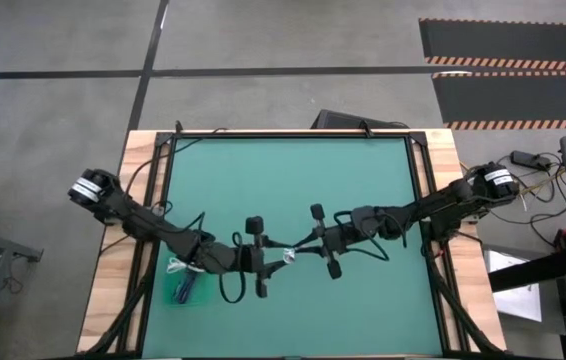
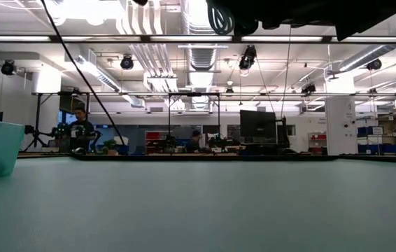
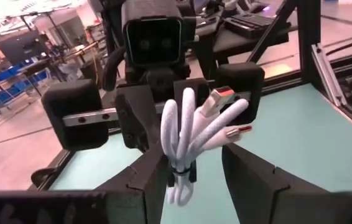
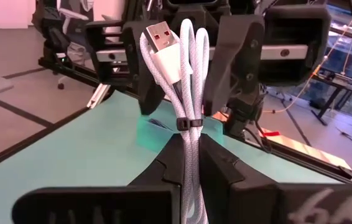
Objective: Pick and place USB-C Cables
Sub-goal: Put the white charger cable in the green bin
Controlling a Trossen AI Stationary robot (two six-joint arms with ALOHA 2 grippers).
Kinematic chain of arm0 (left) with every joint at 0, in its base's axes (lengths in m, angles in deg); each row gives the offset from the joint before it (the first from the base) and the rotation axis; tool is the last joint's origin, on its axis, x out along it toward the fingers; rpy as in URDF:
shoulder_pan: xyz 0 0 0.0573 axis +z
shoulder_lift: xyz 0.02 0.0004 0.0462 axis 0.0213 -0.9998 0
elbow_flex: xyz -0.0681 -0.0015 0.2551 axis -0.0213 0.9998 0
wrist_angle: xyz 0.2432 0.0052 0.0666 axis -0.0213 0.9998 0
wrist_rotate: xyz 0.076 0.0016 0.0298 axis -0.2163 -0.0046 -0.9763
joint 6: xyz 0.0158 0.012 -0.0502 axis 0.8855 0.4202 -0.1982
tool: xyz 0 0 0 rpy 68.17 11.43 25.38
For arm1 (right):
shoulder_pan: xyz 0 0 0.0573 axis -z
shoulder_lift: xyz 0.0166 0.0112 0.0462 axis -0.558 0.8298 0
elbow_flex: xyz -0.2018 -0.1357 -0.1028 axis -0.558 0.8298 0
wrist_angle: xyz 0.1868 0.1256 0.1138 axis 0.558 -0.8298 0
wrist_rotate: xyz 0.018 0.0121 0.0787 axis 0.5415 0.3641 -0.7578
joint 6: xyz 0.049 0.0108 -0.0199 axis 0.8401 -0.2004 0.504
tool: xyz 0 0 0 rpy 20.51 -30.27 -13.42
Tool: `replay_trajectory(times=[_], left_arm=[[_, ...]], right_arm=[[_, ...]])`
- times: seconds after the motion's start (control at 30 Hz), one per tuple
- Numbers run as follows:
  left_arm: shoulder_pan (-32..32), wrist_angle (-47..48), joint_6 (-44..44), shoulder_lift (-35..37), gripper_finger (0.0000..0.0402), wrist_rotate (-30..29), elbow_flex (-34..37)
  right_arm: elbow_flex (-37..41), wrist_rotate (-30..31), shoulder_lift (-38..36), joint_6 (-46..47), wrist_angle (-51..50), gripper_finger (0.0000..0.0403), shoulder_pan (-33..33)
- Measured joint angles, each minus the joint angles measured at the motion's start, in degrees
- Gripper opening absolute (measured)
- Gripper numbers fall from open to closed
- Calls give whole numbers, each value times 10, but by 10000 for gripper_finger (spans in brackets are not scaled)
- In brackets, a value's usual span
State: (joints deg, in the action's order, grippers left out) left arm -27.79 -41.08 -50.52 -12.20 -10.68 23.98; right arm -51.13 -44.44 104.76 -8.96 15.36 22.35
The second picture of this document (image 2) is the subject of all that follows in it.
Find black computer monitor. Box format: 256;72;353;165
239;109;278;146

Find red storage shelf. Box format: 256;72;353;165
144;130;162;154

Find black neighbouring rig frame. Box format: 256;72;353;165
167;92;221;148

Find dark green robot cable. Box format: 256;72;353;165
206;1;236;36

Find silver ceiling air duct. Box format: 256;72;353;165
182;0;220;110

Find black hanging cable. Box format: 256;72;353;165
39;0;127;147

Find black tripod stand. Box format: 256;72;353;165
22;92;58;153

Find black aluminium table frame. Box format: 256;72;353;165
16;153;396;165

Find blue storage bins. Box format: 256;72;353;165
356;125;396;155

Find green table mat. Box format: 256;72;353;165
0;156;396;252

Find white building pillar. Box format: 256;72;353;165
325;95;358;156

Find black ceiling cable reel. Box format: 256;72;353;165
238;44;258;71
120;54;135;71
0;59;17;77
365;57;383;71

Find person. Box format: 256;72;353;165
186;129;203;153
67;106;97;154

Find overhead frame beam with lights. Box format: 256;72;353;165
0;34;396;46

